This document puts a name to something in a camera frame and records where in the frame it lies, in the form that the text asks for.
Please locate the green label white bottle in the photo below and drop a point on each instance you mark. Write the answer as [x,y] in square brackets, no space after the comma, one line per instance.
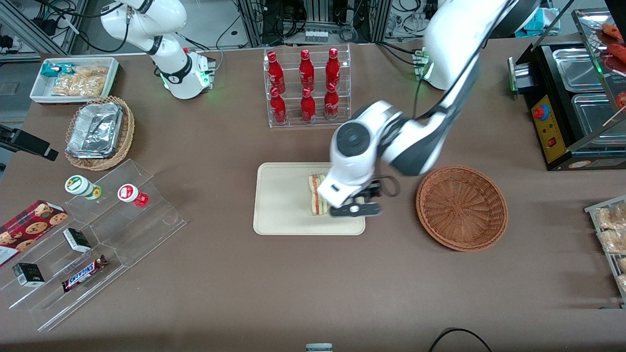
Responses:
[78,186]

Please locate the small black box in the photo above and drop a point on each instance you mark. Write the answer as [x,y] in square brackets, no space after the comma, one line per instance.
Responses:
[28,274]
[77,240]

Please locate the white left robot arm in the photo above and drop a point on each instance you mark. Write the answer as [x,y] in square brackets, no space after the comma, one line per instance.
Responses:
[415,142]

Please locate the triangular sandwich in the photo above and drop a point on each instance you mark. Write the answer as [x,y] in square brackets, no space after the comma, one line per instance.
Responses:
[315,195]

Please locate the red cola bottle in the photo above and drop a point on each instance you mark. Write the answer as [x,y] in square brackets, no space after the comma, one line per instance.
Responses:
[306,71]
[331,105]
[308,106]
[275,73]
[333,69]
[278,107]

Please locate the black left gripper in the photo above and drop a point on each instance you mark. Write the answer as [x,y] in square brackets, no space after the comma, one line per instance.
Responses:
[372,189]

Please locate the clear acrylic stepped shelf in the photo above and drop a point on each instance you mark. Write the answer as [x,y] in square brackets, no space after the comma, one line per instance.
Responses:
[146,230]

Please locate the grey device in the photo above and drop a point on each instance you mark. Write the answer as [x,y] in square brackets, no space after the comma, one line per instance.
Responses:
[319,347]

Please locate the red plaid cookie box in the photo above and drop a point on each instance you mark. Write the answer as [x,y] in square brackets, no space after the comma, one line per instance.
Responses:
[29,227]

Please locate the aluminium frame rack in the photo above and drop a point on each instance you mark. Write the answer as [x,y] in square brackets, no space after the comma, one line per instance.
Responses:
[254,19]

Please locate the clear bag of crackers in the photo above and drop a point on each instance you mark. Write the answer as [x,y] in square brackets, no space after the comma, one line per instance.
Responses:
[80,82]

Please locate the Snickers chocolate bar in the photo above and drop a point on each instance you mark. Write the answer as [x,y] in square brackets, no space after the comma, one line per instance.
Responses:
[83,274]

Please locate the clear acrylic bottle rack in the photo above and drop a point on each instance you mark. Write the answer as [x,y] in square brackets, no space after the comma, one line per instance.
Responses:
[293,122]

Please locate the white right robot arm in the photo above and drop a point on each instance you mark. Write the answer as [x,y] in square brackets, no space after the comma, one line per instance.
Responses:
[171,54]

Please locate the teal snack packet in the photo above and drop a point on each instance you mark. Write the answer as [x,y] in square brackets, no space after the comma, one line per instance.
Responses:
[51,69]

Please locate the black food warmer machine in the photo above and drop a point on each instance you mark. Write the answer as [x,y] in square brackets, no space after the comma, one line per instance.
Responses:
[547,132]

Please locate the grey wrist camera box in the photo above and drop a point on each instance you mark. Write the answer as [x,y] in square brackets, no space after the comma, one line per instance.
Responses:
[354,210]

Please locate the round brown wicker basket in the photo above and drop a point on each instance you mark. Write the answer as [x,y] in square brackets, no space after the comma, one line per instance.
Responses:
[462,210]

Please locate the oval light wicker basket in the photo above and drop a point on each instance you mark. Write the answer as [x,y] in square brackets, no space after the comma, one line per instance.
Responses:
[127,132]

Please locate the steel warmer pan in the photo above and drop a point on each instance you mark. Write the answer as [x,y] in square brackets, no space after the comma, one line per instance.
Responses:
[577,68]
[594,115]

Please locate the red sausage on skewer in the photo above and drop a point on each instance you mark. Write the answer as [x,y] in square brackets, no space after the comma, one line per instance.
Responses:
[622,100]

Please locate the silver foil tray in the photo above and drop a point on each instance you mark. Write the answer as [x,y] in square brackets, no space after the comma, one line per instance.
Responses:
[93,129]

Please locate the bagged bread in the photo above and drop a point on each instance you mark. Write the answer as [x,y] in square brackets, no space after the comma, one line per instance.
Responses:
[611,217]
[614,241]

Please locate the teal cloth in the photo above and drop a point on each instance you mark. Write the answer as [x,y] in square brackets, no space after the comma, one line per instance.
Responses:
[540,22]

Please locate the white rectangular snack bin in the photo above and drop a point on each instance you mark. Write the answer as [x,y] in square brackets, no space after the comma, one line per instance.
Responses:
[39,93]

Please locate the beige plastic tray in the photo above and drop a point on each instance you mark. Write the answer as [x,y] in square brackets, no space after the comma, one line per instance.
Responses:
[281,200]

